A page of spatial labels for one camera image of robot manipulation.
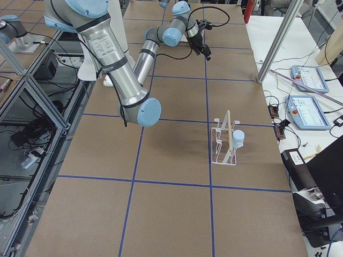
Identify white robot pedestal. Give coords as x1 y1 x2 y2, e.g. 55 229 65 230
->
78 0 136 81

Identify aluminium frame post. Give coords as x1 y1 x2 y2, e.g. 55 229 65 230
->
256 0 303 84

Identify white wire cup rack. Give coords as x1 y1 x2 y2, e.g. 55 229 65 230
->
211 115 240 166

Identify wooden rack handle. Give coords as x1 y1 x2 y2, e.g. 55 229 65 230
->
226 110 233 153

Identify red fire extinguisher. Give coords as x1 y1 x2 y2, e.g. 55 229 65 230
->
243 0 255 24

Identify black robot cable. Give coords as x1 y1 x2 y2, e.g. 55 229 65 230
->
77 6 230 129

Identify far teach pendant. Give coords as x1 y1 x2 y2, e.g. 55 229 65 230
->
291 65 329 93

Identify teach pendant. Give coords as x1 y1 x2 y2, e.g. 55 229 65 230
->
286 95 331 131
291 65 329 93

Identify long metal grabber stick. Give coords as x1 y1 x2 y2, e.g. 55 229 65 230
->
270 70 343 106

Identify light blue cup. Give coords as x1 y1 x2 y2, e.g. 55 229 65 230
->
232 130 245 148

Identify near teach pendant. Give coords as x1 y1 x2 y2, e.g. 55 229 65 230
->
286 95 331 131

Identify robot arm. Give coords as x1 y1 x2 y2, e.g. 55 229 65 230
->
158 0 170 9
44 1 212 127

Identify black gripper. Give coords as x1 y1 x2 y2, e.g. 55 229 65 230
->
189 34 212 60

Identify black computer monitor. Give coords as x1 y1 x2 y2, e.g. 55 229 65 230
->
307 137 343 213

